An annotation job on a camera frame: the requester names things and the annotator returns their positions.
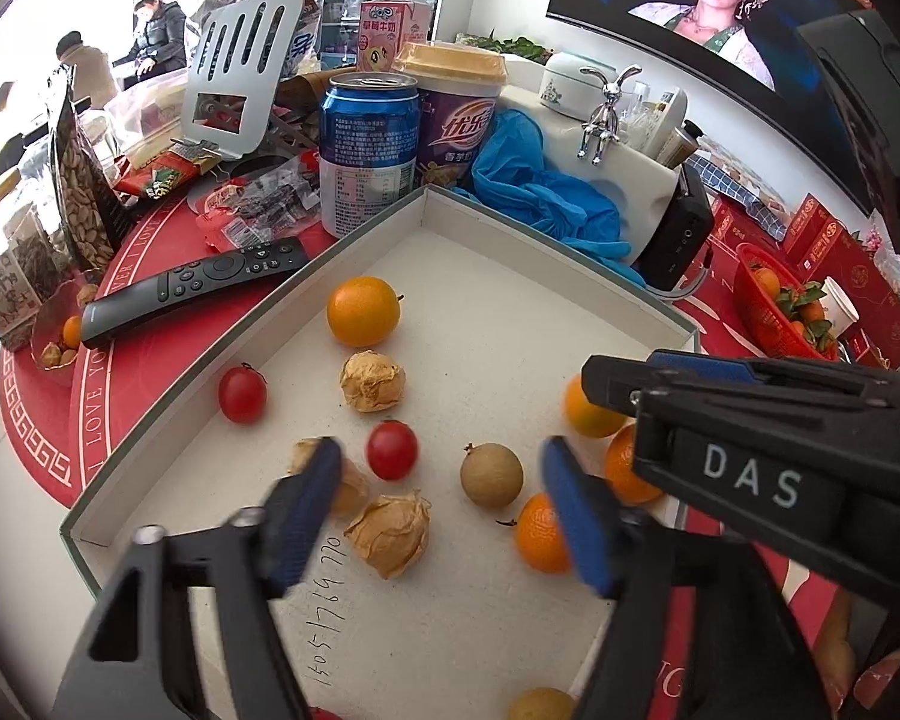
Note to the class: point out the white slotted metal stand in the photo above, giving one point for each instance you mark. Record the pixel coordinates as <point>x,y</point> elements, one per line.
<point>232,112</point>

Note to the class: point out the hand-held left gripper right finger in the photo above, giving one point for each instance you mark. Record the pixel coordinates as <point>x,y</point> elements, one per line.
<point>570,517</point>

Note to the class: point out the small glass dish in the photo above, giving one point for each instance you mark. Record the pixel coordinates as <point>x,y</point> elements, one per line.
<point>45,330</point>

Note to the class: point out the yellow round fruit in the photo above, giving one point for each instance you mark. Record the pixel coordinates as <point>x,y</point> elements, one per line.
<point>540,705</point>

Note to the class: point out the brown capped bottle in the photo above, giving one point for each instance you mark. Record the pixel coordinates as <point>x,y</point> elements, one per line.
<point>679,142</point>

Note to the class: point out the blue drink can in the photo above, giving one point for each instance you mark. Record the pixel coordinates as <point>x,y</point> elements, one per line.
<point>367,157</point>

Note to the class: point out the silver rabbit figurine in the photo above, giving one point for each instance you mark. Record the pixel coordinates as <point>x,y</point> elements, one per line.
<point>600,127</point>

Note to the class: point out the large blue print plastic bag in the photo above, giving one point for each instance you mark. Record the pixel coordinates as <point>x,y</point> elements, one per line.
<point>300,37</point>

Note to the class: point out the green potted plant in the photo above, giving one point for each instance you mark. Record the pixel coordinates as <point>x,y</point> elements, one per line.
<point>510,46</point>

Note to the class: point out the curved black television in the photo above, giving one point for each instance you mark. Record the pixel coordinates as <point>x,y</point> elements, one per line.
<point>720,15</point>

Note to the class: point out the black radio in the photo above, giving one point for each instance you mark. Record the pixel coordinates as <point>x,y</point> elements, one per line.
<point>679,232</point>

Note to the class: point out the red plastic basket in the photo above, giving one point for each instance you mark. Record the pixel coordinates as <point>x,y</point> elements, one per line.
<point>757,307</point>

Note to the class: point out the clear bag of seeds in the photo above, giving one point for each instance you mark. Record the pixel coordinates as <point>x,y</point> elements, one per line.
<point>82,195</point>

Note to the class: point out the red snack packet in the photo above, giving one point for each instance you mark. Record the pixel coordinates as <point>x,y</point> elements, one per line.
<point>157,180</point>

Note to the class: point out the grey cardboard box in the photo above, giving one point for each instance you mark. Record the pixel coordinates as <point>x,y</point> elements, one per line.
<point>480,300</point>

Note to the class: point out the pile of leafy mandarins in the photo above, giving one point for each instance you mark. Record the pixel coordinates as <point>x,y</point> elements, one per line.
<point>766,283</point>

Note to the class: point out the pink milk carton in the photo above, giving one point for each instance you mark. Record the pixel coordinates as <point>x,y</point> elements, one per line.
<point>386,37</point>

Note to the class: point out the small smooth orange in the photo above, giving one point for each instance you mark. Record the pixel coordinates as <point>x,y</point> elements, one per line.
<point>626,476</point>
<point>364,311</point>
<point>594,424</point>

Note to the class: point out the mandarin with stem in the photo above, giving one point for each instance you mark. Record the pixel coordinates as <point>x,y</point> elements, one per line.
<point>536,536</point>

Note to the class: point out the pile of clear candy packets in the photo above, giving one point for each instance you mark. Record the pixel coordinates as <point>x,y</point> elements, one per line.
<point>270,199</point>

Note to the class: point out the physalis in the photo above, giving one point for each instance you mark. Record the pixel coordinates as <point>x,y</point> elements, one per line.
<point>388,536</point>
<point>373,381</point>
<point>352,491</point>

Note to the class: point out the black remote control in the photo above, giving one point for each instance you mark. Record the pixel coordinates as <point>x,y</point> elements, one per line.
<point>195,281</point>

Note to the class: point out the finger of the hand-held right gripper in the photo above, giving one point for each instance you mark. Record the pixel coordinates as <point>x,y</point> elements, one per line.
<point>611,382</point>
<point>705,366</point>

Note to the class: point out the red gift box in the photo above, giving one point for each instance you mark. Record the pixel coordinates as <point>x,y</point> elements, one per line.
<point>742,236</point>
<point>862,285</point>
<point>808,225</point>

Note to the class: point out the round red printed table mat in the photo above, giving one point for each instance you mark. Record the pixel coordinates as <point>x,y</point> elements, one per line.
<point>45,405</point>

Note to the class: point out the blue checked cloth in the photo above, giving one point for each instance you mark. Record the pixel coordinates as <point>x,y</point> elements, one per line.
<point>742,187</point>

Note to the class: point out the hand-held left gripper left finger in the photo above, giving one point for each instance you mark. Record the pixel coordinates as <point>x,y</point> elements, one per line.
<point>307,510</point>

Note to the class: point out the red cherry tomato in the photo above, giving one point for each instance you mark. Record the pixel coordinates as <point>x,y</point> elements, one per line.
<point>391,450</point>
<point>242,394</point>

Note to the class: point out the white floral ceramic pot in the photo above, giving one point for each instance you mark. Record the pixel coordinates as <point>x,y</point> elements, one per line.
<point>562,86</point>

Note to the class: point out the printed snack carton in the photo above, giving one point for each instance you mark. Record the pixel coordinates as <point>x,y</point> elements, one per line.
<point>4,300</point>

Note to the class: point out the blue rubber gloves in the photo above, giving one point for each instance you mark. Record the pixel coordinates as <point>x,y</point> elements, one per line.
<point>540,195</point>

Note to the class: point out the brown longan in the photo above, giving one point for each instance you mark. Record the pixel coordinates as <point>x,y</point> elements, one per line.
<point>491,474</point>

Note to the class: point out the purple milk tea cup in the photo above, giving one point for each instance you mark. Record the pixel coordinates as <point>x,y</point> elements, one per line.
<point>457,135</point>

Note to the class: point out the white leaf print paper cup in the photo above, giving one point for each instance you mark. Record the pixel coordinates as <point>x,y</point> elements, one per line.
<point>840,311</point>

